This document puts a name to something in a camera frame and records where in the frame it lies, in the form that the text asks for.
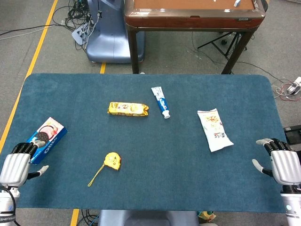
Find yellow tape measure with strap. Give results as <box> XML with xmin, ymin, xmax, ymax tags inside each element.
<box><xmin>87</xmin><ymin>152</ymin><xmax>122</xmax><ymax>187</ymax></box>

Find tangled black cable bundle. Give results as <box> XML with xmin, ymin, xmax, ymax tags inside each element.
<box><xmin>51</xmin><ymin>0</ymin><xmax>99</xmax><ymax>51</ymax></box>

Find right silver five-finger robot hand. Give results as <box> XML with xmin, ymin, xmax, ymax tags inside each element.
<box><xmin>252</xmin><ymin>138</ymin><xmax>301</xmax><ymax>186</ymax></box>

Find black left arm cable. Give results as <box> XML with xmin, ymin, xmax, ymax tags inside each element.
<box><xmin>0</xmin><ymin>187</ymin><xmax>16</xmax><ymax>226</ymax></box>

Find long black floor cable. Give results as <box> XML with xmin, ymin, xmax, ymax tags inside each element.
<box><xmin>0</xmin><ymin>23</ymin><xmax>61</xmax><ymax>37</ymax></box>

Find colourful small package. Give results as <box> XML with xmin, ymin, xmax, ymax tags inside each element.
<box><xmin>197</xmin><ymin>211</ymin><xmax>217</xmax><ymax>223</ymax></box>

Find white power strip with plugs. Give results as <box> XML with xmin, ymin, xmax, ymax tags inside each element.
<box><xmin>71</xmin><ymin>23</ymin><xmax>92</xmax><ymax>45</ymax></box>

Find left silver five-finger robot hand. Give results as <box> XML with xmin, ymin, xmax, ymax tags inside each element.
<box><xmin>0</xmin><ymin>140</ymin><xmax>49</xmax><ymax>187</ymax></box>

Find white snack packet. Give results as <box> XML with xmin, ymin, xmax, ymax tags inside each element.
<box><xmin>197</xmin><ymin>108</ymin><xmax>235</xmax><ymax>153</ymax></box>

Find black equipment case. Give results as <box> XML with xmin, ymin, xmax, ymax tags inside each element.
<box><xmin>283</xmin><ymin>125</ymin><xmax>301</xmax><ymax>145</ymax></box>

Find brown mahjong table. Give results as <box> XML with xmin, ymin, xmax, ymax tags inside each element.
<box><xmin>124</xmin><ymin>0</ymin><xmax>266</xmax><ymax>75</ymax></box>

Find blue felt table mat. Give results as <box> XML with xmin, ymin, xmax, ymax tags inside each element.
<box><xmin>0</xmin><ymin>73</ymin><xmax>301</xmax><ymax>214</ymax></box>

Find white power strip red wires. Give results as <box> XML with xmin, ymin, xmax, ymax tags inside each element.
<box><xmin>271</xmin><ymin>76</ymin><xmax>301</xmax><ymax>102</ymax></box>

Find blue white toothpaste tube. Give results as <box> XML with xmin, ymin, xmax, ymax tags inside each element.
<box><xmin>150</xmin><ymin>86</ymin><xmax>171</xmax><ymax>120</ymax></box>

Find blue Oreo cookie box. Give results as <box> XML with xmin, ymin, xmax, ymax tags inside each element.
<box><xmin>26</xmin><ymin>117</ymin><xmax>68</xmax><ymax>165</ymax></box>

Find black tripod stand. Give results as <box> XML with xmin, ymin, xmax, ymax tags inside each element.
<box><xmin>197</xmin><ymin>32</ymin><xmax>248</xmax><ymax>59</ymax></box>

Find yellow foil biscuit pack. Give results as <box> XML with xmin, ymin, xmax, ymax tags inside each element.
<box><xmin>107</xmin><ymin>101</ymin><xmax>149</xmax><ymax>118</ymax></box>

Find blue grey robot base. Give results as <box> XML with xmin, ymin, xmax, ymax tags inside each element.
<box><xmin>86</xmin><ymin>0</ymin><xmax>145</xmax><ymax>64</ymax></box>

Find grey blue robot torso base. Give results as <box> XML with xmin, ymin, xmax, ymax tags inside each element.
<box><xmin>97</xmin><ymin>209</ymin><xmax>199</xmax><ymax>226</ymax></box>

